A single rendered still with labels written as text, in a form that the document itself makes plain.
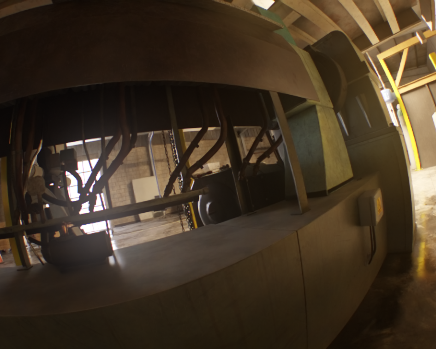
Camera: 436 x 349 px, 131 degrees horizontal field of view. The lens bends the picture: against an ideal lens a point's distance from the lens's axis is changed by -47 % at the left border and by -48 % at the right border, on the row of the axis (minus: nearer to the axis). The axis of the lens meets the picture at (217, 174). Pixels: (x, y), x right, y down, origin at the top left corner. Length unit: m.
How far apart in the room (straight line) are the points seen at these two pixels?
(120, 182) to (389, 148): 10.12
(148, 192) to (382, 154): 9.22
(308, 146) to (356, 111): 0.64
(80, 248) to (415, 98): 5.63
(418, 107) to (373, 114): 3.95
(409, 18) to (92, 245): 3.02
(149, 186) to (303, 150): 8.97
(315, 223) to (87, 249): 0.66
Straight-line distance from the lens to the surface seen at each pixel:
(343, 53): 1.62
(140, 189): 9.55
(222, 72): 0.60
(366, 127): 1.48
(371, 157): 1.43
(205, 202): 1.17
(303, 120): 1.06
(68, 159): 0.70
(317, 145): 0.96
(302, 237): 0.52
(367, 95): 1.49
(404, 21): 2.68
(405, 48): 5.70
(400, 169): 1.40
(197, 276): 0.36
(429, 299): 1.16
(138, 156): 10.56
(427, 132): 5.32
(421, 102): 5.38
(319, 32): 2.29
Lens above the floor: 0.74
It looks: 4 degrees up
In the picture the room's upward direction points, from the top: 13 degrees counter-clockwise
